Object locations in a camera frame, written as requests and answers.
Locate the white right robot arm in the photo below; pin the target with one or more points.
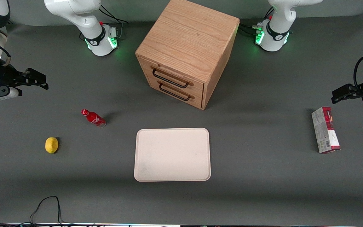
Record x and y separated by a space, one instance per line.
83 19

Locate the beige plastic tray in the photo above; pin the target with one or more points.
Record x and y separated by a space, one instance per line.
172 154

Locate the yellow lemon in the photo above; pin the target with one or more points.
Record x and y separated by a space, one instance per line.
51 145

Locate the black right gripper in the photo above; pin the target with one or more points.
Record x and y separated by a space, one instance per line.
2 77

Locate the red cola bottle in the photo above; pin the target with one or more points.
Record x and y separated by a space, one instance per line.
94 119

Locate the red and white carton box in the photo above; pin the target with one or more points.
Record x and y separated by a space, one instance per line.
325 132

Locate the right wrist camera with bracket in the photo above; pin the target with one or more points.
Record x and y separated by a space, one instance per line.
2 93

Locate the wooden drawer cabinet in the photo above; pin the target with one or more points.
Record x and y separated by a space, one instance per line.
194 37

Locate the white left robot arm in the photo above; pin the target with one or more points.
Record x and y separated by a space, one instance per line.
276 31

